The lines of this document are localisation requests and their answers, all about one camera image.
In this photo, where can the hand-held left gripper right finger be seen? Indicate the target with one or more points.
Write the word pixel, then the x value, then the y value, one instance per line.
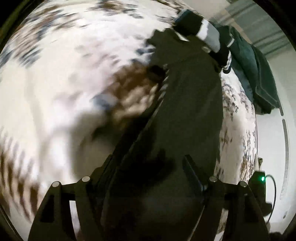
pixel 194 176

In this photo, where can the dark striped long-sleeve sweater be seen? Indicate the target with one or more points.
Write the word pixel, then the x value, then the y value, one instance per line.
pixel 185 104

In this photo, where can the white bed headboard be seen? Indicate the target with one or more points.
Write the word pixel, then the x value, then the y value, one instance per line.
pixel 270 143

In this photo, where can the folded black grey striped sweater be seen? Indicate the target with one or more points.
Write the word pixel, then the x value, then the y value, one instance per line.
pixel 208 32

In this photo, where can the dark green plush blanket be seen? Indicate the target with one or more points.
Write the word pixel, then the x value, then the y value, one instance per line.
pixel 254 76

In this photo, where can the beige cloth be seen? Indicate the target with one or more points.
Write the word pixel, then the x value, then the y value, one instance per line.
pixel 259 163

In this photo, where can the floral bed quilt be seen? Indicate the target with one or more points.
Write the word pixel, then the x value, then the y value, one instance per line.
pixel 57 92

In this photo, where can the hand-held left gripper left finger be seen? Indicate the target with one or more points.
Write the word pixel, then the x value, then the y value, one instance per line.
pixel 92 187

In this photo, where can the grey-blue banded curtain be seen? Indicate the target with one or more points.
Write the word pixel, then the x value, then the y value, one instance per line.
pixel 259 20

